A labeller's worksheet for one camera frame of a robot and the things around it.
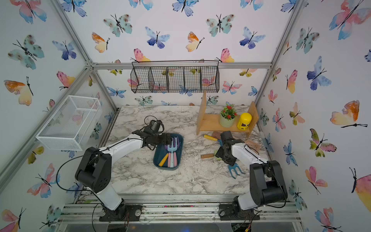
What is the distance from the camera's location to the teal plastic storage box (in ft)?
2.91

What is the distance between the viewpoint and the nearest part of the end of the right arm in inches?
25.9

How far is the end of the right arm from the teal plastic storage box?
9.7 inches
